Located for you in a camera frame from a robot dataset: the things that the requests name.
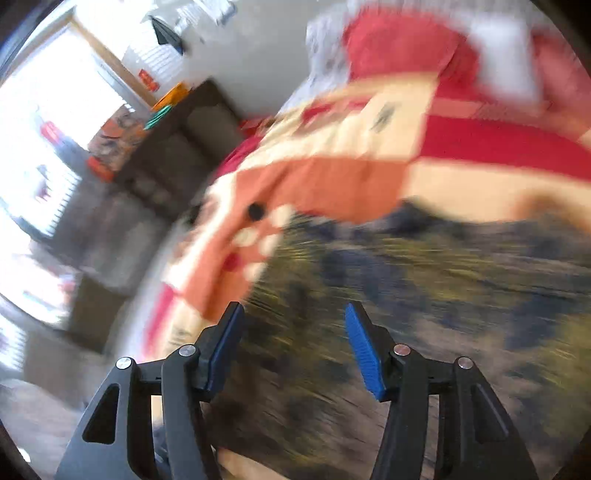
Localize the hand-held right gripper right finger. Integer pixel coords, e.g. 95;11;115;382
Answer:
345;302;540;480

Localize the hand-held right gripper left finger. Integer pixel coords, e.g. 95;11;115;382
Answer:
55;301;245;480

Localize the blue yellow floral patterned garment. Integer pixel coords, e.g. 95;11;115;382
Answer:
203;196;591;480

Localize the red orange cream printed blanket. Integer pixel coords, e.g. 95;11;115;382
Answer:
148;71;591;480

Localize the dark wooden side table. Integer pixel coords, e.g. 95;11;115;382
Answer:
113;78;252;217

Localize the orange patterned box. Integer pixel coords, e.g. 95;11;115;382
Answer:
87;104;153;182

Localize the green plastic item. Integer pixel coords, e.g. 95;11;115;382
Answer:
143;107;174;131

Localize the yellow plastic basket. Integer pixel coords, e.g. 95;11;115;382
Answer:
152;82;192;112

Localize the bright window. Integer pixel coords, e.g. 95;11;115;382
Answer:
0;18;155;264

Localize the red heart-shaped ruffled pillow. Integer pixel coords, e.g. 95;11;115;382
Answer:
531;28;591;134
344;9;481;95

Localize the dark hanging cloth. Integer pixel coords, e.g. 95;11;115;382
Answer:
148;15;184;55

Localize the white square pillow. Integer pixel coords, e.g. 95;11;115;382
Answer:
455;9;543;104

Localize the red wall sticker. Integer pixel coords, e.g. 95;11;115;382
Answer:
137;68;161;92

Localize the white wall calendar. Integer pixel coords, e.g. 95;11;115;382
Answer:
178;0;241;26

